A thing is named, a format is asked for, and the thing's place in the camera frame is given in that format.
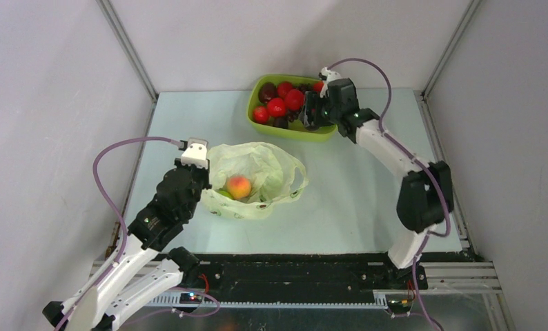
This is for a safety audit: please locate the fake green apple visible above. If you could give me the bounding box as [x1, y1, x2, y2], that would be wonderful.
[217, 190, 235, 200]

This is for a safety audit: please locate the red fake apple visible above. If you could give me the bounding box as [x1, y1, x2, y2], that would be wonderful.
[284, 89, 305, 112]

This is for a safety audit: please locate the fake peach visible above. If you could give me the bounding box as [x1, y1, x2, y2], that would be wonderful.
[225, 176, 252, 200]

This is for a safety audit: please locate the pale green plastic bag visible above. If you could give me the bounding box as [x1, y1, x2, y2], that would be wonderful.
[201, 142, 309, 220]

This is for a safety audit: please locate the dark purple fake plum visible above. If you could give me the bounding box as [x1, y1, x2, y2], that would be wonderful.
[273, 117, 288, 129]

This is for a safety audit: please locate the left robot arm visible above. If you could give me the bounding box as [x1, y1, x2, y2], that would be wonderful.
[43, 157, 211, 330]

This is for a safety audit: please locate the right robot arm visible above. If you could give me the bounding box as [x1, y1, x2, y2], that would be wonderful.
[299, 78, 454, 288]

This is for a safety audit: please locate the orange red fake mango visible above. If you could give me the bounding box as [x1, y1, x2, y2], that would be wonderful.
[312, 81, 324, 93]

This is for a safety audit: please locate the fake grape bunch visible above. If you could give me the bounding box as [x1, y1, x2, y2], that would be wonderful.
[296, 83, 313, 92]

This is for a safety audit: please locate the red fake fruit top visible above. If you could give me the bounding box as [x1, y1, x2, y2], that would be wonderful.
[276, 81, 295, 99]

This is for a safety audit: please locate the red fake fruit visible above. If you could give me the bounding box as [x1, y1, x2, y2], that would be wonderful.
[266, 97, 287, 118]
[276, 81, 295, 99]

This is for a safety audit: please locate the red fake fruit middle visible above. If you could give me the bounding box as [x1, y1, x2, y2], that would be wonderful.
[266, 97, 287, 118]

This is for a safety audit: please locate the dark red fake plum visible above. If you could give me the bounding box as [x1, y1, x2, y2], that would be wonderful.
[258, 82, 277, 104]

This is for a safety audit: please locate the fake strawberry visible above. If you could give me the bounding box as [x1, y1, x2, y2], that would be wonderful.
[252, 106, 270, 125]

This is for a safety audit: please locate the green plastic fruit bowl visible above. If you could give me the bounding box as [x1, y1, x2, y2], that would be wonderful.
[246, 74, 337, 142]

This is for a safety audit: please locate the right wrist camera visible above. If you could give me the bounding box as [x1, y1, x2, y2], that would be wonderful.
[319, 67, 342, 98]

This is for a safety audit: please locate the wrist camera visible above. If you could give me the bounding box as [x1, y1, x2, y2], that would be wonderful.
[319, 67, 342, 98]
[180, 138, 209, 170]

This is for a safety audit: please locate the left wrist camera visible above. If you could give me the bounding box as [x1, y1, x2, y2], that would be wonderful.
[180, 138, 209, 170]

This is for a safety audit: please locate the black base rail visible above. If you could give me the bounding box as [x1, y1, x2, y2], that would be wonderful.
[185, 253, 428, 304]

